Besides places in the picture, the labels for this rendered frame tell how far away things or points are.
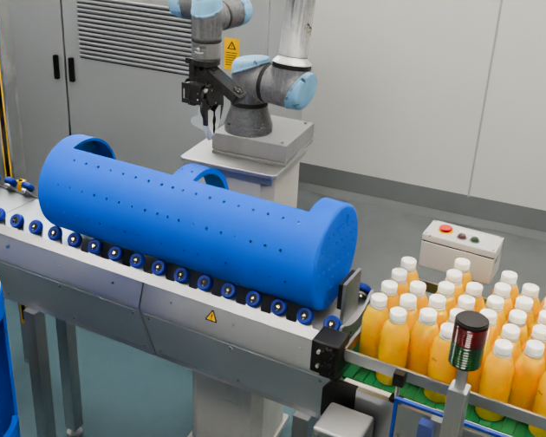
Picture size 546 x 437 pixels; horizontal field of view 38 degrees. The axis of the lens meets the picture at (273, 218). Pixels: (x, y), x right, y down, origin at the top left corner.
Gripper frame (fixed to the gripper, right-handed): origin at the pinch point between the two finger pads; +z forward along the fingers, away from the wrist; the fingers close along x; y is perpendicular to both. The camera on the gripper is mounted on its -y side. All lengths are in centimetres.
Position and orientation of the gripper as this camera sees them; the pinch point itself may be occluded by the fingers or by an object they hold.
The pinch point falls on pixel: (212, 135)
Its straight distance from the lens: 206.7
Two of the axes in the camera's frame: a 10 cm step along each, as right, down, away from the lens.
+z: -0.5, 9.0, 4.4
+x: -4.7, 3.7, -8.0
